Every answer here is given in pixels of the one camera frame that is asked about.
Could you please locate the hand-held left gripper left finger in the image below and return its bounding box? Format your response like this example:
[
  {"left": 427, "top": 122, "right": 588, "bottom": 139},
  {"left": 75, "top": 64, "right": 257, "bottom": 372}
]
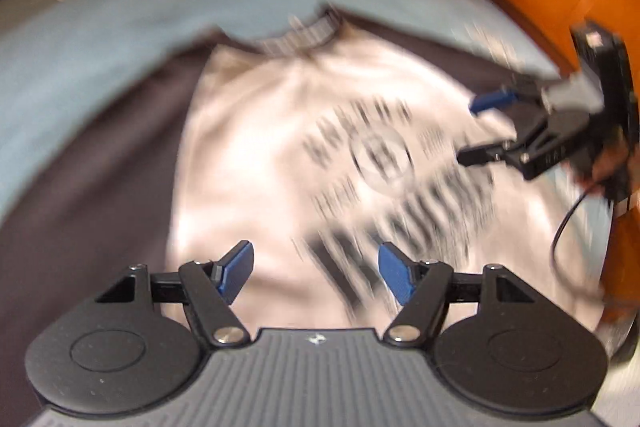
[{"left": 95, "top": 241, "right": 255, "bottom": 349}]

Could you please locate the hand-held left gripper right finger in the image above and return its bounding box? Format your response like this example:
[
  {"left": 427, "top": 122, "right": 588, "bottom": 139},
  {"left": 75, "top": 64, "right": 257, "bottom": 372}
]
[{"left": 378, "top": 243, "right": 538, "bottom": 349}]

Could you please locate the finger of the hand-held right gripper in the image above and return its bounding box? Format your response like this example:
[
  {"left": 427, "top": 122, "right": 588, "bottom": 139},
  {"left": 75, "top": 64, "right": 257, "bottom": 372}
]
[
  {"left": 457, "top": 114, "right": 553, "bottom": 168},
  {"left": 468, "top": 77, "right": 546, "bottom": 115}
]

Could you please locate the cream and black sweatshirt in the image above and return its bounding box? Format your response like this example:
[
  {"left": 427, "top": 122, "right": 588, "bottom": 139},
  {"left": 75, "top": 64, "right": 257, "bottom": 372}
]
[{"left": 0, "top": 4, "right": 616, "bottom": 408}]

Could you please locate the blue floral bed sheet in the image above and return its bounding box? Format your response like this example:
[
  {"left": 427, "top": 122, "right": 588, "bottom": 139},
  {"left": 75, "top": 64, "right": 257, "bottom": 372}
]
[{"left": 0, "top": 0, "right": 576, "bottom": 228}]

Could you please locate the thick black gripper cable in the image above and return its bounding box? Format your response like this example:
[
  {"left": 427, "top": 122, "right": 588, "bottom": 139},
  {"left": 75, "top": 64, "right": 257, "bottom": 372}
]
[{"left": 552, "top": 191, "right": 618, "bottom": 305}]

